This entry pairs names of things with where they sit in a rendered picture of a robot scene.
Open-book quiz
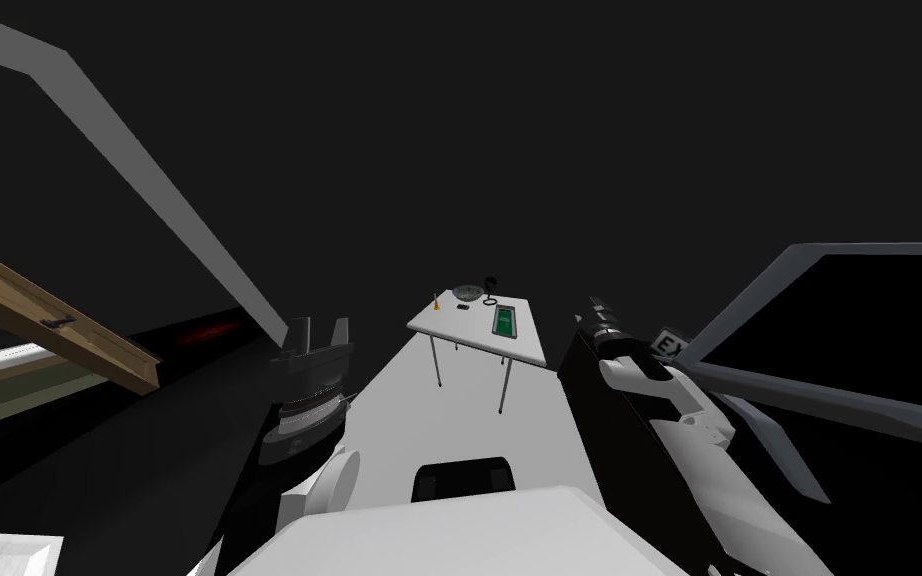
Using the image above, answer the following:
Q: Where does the white table with metal legs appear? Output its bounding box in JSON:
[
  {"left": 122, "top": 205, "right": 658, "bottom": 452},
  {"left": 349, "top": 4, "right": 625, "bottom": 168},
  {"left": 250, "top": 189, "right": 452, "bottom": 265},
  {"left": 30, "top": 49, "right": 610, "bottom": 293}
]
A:
[{"left": 405, "top": 287, "right": 550, "bottom": 416}]

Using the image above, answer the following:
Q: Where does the green flat tray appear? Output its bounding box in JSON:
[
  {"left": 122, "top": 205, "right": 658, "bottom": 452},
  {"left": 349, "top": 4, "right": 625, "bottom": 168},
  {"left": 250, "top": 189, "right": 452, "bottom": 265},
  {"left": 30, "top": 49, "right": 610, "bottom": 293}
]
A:
[{"left": 492, "top": 303, "right": 521, "bottom": 341}]

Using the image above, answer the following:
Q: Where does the grey framed dark window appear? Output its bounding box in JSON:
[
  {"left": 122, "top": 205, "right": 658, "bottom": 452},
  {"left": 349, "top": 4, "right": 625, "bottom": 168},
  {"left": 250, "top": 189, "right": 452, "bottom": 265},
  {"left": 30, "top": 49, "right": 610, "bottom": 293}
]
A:
[{"left": 672, "top": 241, "right": 922, "bottom": 459}]

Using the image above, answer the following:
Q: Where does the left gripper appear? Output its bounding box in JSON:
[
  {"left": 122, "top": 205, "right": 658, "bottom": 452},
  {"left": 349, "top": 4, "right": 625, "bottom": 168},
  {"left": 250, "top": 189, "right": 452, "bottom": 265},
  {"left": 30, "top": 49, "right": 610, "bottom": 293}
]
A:
[{"left": 269, "top": 316, "right": 356, "bottom": 396}]

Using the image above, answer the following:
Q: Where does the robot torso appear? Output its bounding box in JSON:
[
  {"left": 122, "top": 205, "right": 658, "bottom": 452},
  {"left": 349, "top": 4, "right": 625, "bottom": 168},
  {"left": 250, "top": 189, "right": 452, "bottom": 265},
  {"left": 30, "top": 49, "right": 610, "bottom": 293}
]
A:
[{"left": 227, "top": 456, "right": 690, "bottom": 576}]

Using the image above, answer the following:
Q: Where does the white wall sign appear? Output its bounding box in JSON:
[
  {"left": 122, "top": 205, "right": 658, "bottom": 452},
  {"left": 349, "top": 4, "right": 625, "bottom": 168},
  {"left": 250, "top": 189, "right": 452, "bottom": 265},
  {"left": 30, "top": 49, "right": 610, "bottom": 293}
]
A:
[{"left": 649, "top": 325, "right": 692, "bottom": 363}]

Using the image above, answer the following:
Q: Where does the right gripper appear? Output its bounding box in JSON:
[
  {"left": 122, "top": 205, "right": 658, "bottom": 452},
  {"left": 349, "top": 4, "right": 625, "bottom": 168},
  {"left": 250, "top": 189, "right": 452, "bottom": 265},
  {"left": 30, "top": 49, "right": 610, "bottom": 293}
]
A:
[{"left": 574, "top": 295, "right": 624, "bottom": 341}]

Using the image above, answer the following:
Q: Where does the brown wooden door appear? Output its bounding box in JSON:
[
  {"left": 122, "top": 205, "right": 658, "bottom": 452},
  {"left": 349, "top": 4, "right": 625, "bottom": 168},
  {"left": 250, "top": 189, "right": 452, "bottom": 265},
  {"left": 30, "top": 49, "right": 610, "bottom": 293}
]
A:
[{"left": 0, "top": 230, "right": 162, "bottom": 397}]

